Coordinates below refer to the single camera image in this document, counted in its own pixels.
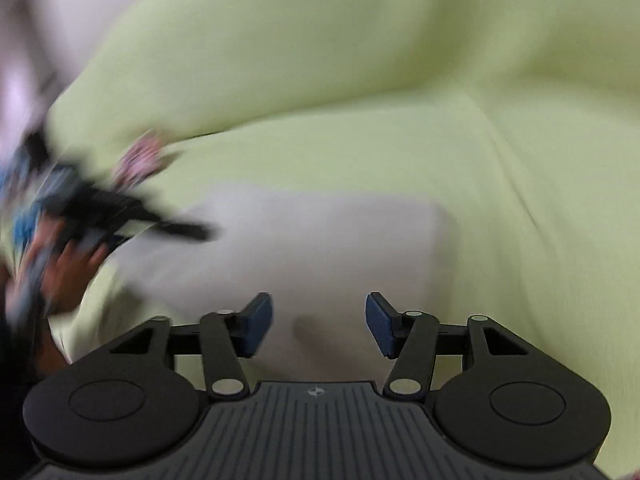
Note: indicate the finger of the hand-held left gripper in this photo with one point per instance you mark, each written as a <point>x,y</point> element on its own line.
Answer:
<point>180,230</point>
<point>114,244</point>

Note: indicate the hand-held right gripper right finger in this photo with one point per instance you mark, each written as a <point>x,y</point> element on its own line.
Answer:
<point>382,325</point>

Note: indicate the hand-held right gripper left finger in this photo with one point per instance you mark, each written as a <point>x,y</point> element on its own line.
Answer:
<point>257,325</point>

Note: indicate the beige shirt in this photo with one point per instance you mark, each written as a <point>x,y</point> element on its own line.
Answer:
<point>300,260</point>

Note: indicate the person's left forearm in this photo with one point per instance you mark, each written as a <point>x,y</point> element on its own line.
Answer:
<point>50,345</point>

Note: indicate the person's left hand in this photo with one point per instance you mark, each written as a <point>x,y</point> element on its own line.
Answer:
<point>65,275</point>

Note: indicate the blue patterned blanket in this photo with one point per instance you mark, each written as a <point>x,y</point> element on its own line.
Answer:
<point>25,225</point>

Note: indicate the pink patterned garment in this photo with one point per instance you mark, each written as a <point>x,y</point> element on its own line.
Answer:
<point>142,157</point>

